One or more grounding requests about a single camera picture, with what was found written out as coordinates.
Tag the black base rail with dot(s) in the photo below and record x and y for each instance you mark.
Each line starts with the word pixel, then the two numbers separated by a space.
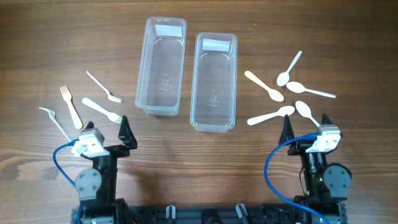
pixel 264 214

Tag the cream yellow plastic spoon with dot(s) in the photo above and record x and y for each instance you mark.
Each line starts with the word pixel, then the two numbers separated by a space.
pixel 274 94

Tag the thin white plastic fork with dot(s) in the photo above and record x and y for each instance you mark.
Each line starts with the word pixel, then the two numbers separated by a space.
pixel 109 94

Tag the wide-handled white plastic fork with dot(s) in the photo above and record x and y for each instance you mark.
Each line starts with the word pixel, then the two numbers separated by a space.
pixel 111 116

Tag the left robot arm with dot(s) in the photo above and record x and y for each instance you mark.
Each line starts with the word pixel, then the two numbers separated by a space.
pixel 96 186

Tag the wide-handled white plastic spoon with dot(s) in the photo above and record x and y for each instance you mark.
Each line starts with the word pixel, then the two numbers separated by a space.
pixel 282 111

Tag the clear plastic container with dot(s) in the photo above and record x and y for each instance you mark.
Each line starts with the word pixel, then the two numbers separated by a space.
pixel 161 69
pixel 213 103

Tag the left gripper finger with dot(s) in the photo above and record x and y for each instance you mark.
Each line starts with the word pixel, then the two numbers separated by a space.
pixel 126 135
pixel 90 125

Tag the cream yellow plastic fork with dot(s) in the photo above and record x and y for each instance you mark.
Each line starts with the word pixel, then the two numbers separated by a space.
pixel 67 96

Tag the white spoon pointing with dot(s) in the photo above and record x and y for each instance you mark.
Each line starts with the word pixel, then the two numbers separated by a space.
pixel 297 87

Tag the left clear plastic container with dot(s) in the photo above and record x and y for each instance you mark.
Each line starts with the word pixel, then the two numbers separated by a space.
pixel 161 69

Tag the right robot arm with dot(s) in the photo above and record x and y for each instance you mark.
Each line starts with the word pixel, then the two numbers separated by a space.
pixel 327 184

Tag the curved white plastic fork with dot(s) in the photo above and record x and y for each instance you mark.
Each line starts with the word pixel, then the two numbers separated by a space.
pixel 53 118

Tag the thin-handled white spoon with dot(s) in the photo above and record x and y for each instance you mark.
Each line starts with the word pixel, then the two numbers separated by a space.
pixel 284 77

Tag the right clear plastic container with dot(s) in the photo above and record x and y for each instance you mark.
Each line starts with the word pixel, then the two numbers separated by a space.
pixel 213 103

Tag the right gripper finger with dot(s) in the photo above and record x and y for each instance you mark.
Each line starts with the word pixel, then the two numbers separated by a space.
pixel 325 119
pixel 287 131

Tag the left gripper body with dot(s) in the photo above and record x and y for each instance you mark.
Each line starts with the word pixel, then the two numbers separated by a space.
pixel 115 152

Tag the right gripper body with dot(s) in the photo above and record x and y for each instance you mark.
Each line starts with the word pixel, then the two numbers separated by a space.
pixel 299 148

